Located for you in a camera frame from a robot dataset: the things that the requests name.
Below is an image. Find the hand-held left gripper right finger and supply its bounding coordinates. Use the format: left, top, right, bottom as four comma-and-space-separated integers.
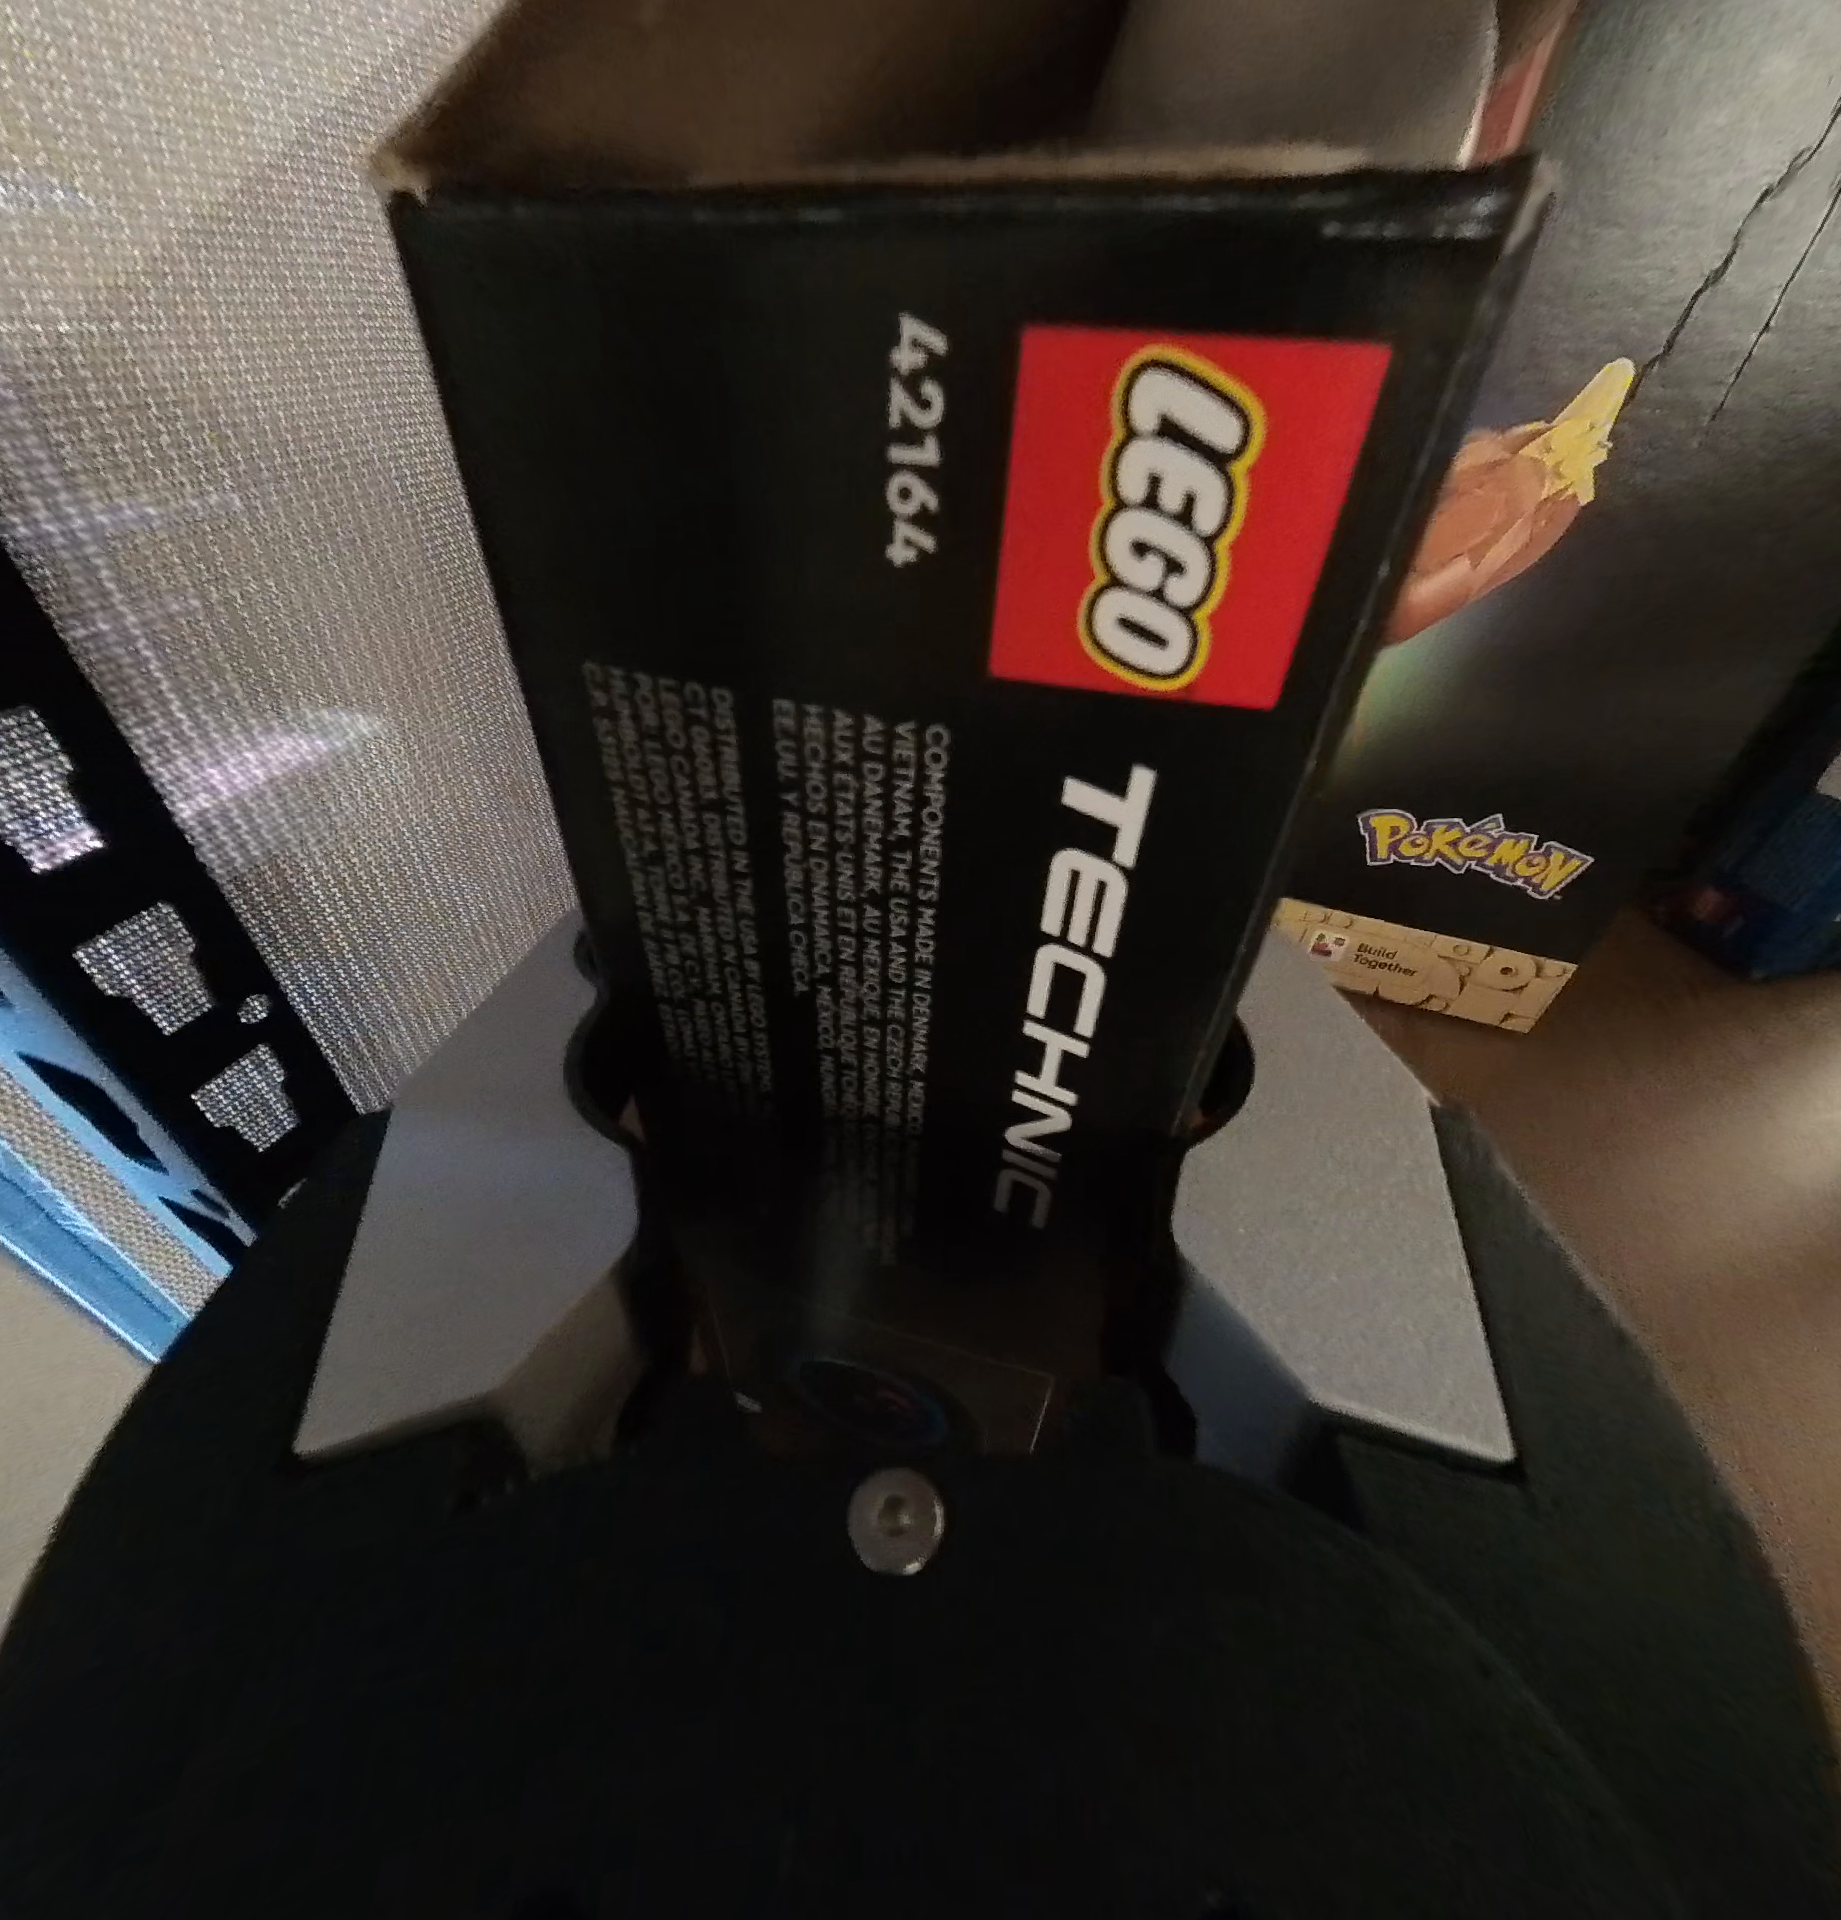
1174, 933, 1524, 1503

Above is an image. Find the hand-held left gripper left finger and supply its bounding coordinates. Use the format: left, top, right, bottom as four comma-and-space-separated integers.
296, 918, 666, 1460

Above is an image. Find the dark wooden shelf board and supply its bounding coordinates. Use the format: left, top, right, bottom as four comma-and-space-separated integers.
1372, 900, 1841, 1803

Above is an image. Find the black racing car toy box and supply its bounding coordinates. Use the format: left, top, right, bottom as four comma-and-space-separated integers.
377, 0, 1548, 1446

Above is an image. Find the dark blue toy box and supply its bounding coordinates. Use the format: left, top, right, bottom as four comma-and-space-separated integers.
1266, 0, 1841, 1045

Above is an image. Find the translucent plastic sheet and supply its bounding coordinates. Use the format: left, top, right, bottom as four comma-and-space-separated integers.
0, 0, 603, 1142

